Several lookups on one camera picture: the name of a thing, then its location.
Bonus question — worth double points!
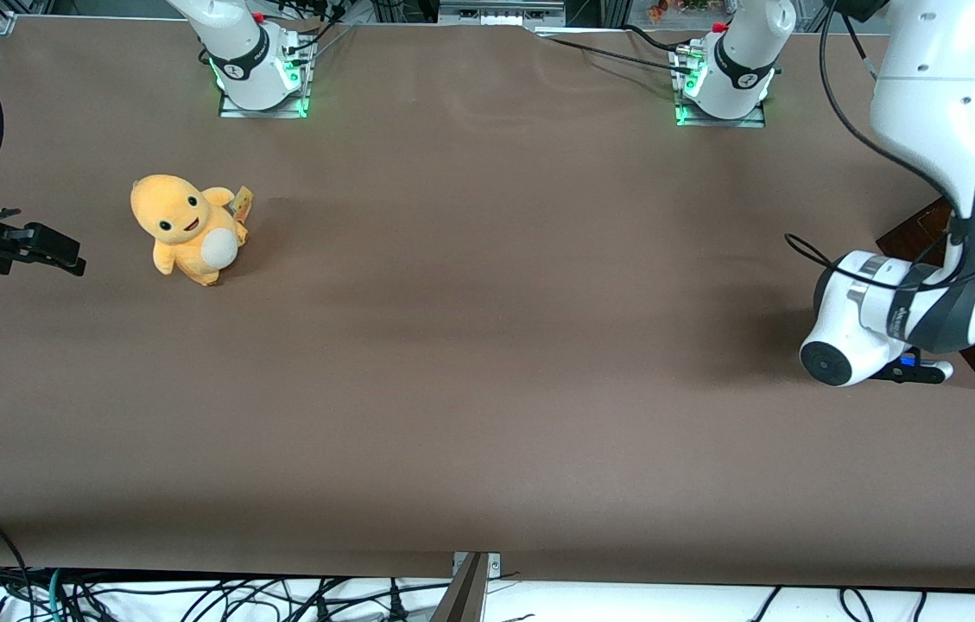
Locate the yellow plush toy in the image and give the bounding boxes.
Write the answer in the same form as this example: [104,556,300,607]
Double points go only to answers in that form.
[130,174,255,288]

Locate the brown table cover sheet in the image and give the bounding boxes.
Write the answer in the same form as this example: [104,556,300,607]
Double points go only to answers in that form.
[0,16,975,593]

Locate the grey equipment box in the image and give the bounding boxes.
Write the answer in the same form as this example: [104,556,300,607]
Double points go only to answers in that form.
[439,0,567,28]

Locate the grey metal pole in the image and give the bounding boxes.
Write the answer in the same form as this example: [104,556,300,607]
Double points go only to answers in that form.
[430,553,492,622]

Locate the white floor sheet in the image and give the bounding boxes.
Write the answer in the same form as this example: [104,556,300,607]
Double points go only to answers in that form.
[0,577,975,622]

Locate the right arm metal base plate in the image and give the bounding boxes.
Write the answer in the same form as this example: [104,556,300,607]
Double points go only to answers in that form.
[218,35,316,120]

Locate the black base cable bundle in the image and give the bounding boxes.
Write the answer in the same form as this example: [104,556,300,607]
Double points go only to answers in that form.
[267,0,360,66]

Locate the tangled black floor cables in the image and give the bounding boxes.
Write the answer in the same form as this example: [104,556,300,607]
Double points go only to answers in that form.
[0,566,453,622]

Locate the silver metal bracket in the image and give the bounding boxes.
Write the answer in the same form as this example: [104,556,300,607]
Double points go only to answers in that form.
[452,551,503,578]

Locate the long black table cable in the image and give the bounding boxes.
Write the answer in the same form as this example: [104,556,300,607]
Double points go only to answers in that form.
[537,33,697,77]

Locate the short black table cable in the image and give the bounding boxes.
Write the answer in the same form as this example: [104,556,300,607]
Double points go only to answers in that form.
[621,23,695,55]

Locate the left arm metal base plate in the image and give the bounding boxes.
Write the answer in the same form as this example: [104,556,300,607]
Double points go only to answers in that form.
[673,43,769,130]

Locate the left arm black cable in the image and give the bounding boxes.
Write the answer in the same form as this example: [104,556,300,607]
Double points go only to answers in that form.
[784,0,975,295]

